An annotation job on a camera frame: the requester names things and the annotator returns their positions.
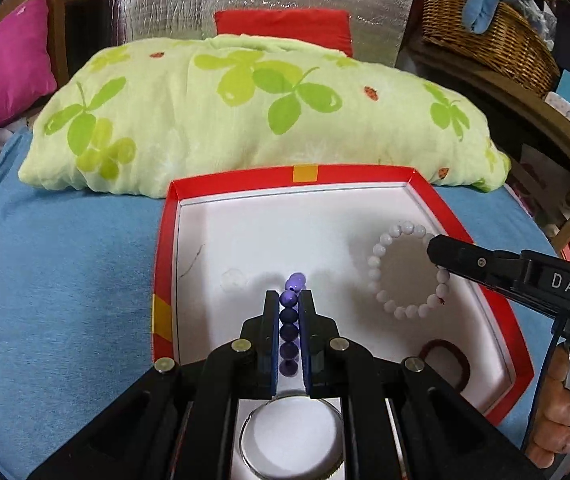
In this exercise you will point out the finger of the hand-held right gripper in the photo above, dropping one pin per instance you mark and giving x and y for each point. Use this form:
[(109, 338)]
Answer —
[(470, 262)]

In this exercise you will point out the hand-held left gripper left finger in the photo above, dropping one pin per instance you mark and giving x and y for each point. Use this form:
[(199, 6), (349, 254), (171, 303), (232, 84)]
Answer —
[(269, 340)]

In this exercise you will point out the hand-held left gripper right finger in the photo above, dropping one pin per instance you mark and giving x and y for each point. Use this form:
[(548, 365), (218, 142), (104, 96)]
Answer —
[(306, 340)]

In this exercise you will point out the red cardboard box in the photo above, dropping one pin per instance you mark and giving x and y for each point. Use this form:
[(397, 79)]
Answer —
[(315, 220)]

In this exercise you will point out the person's right hand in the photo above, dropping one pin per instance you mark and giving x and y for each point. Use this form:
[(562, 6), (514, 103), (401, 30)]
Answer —
[(557, 410)]

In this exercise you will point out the silver bangle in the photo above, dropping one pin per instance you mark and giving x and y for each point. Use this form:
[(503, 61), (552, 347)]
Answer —
[(243, 435)]

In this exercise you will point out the wooden shelf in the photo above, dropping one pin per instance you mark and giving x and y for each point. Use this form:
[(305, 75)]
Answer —
[(525, 115)]

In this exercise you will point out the blue blanket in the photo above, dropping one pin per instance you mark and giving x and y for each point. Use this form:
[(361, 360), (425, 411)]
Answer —
[(65, 285)]

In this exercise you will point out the wicker basket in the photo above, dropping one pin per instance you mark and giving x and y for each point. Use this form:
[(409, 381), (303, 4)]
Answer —
[(500, 50)]

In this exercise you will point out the green clover print pillow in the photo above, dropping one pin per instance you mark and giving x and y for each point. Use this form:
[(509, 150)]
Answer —
[(245, 120)]

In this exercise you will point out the blue cloth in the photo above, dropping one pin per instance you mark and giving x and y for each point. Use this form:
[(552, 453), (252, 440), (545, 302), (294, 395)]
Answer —
[(485, 0)]

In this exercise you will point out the red cushion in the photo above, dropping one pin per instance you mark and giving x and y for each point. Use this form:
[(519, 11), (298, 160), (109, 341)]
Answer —
[(285, 25)]

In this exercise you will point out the pink cushion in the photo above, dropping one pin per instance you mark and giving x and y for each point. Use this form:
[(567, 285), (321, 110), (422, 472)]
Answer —
[(10, 65)]

